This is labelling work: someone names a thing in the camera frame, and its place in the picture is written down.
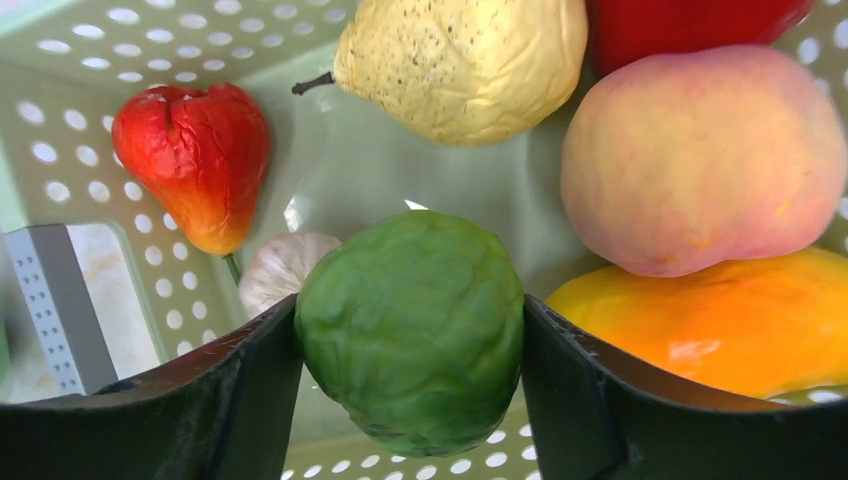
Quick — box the green wrinkled custard apple toy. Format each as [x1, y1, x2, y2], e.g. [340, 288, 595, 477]
[294, 210, 524, 458]

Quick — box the yellow pear toy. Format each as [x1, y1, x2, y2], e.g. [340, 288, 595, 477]
[292, 0, 589, 146]

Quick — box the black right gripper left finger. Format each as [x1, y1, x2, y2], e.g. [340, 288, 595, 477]
[1, 298, 302, 479]

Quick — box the red bell pepper toy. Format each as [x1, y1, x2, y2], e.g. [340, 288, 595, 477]
[586, 0, 814, 76]

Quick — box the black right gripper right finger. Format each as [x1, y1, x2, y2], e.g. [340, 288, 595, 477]
[522, 297, 847, 479]

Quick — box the white garlic toy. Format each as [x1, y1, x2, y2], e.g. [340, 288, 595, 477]
[239, 232, 341, 319]

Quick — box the red wax apple toy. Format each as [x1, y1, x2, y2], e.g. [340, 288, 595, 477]
[111, 83, 272, 280]

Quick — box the green perforated plastic basket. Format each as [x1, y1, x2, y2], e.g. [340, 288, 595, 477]
[1, 1, 603, 479]

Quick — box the orange mango toy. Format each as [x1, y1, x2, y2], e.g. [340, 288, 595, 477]
[547, 247, 847, 398]

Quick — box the peach toy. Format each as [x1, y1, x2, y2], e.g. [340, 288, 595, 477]
[560, 45, 847, 277]

